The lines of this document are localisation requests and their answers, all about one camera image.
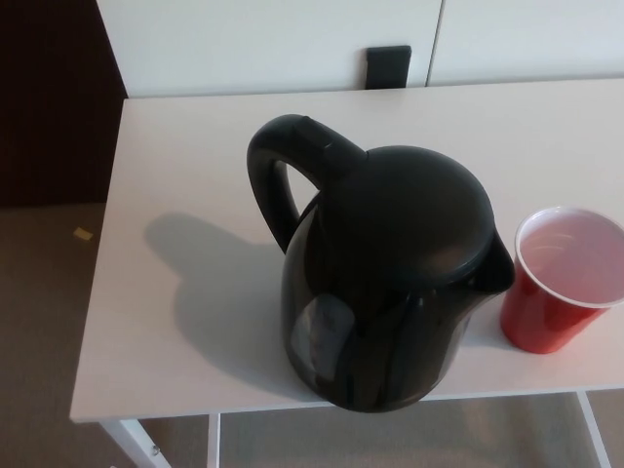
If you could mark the black electric kettle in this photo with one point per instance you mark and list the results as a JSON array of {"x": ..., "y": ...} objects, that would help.
[{"x": 390, "y": 268}]

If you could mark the red plastic cup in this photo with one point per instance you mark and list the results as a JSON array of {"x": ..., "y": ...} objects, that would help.
[{"x": 536, "y": 322}]

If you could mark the white table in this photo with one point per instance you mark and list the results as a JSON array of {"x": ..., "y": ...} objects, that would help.
[{"x": 170, "y": 317}]

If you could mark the white cabinet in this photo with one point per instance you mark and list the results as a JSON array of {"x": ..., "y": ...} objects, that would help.
[{"x": 244, "y": 44}]

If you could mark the yellow tape piece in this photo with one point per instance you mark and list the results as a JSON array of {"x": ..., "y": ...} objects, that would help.
[{"x": 82, "y": 234}]

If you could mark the dark brown door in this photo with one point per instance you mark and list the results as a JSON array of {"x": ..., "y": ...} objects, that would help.
[{"x": 49, "y": 97}]

